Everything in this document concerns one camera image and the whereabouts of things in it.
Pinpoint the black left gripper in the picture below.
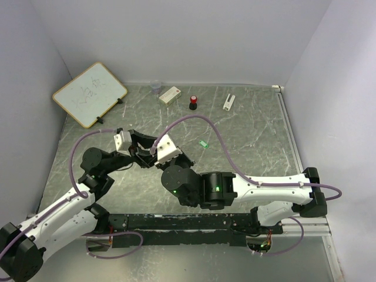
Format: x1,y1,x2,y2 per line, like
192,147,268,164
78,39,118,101
102,127,163,174

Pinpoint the green key tag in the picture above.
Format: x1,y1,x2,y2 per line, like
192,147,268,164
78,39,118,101
199,140,209,148

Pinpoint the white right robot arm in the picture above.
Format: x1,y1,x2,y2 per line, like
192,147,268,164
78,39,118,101
155,150,327,234

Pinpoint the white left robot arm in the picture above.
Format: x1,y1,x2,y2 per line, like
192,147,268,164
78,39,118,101
1,128,160,281

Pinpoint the white staples box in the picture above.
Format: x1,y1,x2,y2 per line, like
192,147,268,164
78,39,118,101
159,86,182,106

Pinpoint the red and black stamp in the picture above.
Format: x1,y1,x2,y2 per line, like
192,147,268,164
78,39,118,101
189,95,197,110

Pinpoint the clear cup of paper clips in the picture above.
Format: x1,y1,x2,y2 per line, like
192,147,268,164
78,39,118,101
150,80,162,95

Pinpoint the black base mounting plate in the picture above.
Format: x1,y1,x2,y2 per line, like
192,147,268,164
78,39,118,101
107,213,283,247

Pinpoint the white stapler remover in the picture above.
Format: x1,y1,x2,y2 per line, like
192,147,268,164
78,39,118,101
223,93,236,111

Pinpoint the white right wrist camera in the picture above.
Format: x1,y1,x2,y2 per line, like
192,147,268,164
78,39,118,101
150,134,182,165

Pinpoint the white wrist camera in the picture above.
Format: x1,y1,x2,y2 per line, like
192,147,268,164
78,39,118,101
113,130,132,153
150,134,182,165

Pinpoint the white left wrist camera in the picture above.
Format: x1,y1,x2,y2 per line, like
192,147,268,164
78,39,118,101
113,130,132,153

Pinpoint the small whiteboard with wooden frame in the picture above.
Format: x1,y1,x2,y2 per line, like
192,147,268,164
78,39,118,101
52,62,127,128

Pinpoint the aluminium frame rail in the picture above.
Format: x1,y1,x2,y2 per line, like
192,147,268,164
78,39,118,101
272,85,331,237

